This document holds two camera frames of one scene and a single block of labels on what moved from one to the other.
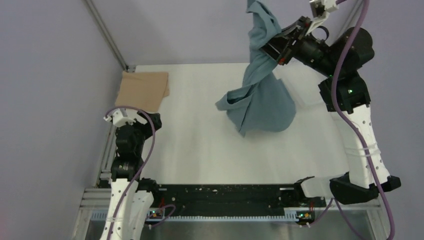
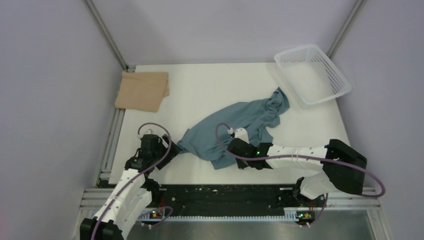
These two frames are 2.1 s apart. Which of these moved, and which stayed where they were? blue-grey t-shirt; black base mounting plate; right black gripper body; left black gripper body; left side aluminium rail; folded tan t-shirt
Moved: right black gripper body; left black gripper body; blue-grey t-shirt
Stayed: black base mounting plate; left side aluminium rail; folded tan t-shirt
